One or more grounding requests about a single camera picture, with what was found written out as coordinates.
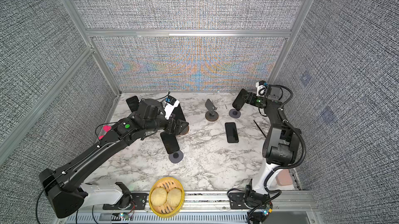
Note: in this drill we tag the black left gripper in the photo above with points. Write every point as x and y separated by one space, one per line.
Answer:
171 129

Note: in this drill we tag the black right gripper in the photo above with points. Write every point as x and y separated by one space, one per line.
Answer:
252 97

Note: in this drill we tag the black phone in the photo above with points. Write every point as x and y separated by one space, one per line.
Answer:
179 120
231 133
240 100
170 142

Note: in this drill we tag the wooden base stand front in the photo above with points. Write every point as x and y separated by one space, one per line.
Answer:
211 114

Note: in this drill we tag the wooden base stand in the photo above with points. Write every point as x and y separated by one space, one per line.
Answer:
184 131
211 114

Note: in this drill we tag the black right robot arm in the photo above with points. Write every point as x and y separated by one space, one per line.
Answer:
284 148

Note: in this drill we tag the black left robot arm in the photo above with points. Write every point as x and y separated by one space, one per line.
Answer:
65 188

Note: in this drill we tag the far-left phone pink case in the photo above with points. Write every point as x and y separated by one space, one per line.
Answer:
133 103

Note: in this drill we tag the purple round stand right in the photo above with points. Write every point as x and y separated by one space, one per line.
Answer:
233 113

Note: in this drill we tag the purple round stand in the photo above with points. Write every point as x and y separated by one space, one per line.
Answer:
233 113
176 157

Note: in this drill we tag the wooden base stand back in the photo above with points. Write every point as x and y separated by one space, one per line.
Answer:
184 131

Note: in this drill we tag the purple round stand front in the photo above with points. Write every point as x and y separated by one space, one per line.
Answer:
176 157

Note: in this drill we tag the pink striped plush toy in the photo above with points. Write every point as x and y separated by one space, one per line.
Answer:
104 130

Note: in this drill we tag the left steamed bun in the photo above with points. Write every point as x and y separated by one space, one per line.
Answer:
158 197

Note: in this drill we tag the steamed bun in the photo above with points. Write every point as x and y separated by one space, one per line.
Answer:
174 197
158 197

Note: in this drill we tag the yellow bamboo steamer basket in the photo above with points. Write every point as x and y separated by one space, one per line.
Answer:
166 211

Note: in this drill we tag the pink rectangular case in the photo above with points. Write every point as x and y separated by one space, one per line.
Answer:
284 178

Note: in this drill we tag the right steamed bun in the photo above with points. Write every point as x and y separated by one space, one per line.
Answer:
174 197

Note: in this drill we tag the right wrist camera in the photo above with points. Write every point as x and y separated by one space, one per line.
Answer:
261 87

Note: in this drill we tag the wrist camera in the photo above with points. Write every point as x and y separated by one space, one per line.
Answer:
261 87
171 104

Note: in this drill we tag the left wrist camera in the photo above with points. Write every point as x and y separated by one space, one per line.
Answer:
171 104

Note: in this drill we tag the aluminium frame rail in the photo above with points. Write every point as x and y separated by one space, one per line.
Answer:
205 207

